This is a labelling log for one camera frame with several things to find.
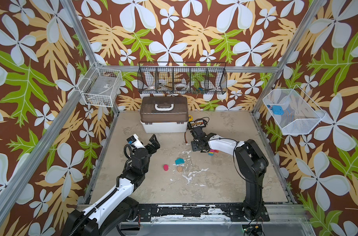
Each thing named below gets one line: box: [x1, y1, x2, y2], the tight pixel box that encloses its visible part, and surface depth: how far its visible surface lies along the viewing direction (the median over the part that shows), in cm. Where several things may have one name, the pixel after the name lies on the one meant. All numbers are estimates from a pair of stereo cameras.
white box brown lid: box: [139, 96, 189, 134], surface depth 98 cm
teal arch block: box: [175, 158, 186, 165], surface depth 95 cm
